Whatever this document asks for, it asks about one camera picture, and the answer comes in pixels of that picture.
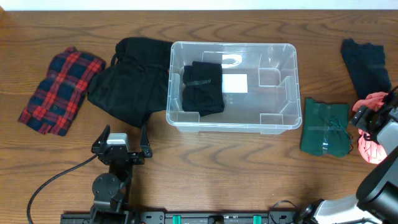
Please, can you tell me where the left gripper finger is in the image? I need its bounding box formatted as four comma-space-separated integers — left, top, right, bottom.
92, 124, 111, 149
140, 124, 150, 152

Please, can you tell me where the pink printed t-shirt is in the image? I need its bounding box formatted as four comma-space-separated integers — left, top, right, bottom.
353, 92, 387, 164

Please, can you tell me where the green taped garment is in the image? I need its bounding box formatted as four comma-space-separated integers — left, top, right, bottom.
300, 98, 353, 157

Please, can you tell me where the black taped garment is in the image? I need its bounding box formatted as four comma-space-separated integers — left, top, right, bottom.
182, 61, 224, 116

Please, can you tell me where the clear plastic storage bin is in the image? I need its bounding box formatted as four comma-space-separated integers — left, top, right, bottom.
166, 41, 303, 134

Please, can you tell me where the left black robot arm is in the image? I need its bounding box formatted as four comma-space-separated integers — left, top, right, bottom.
90, 125, 152, 224

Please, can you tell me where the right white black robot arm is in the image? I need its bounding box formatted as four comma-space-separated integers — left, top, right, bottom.
293, 89, 397, 223

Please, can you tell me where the dark navy folded garment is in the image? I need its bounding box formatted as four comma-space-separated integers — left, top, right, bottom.
341, 39, 392, 100

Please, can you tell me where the red navy plaid shirt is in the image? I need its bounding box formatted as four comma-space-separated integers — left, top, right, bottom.
18, 47, 106, 136

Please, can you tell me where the large black folded garment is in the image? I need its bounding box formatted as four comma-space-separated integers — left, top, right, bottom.
87, 37, 172, 128

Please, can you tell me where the white label in bin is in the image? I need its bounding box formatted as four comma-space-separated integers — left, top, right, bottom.
222, 73, 248, 93

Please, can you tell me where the left black cable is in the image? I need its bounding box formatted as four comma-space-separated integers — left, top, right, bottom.
26, 152, 100, 224

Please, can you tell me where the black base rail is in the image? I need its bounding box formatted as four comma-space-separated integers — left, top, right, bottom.
60, 211, 297, 224

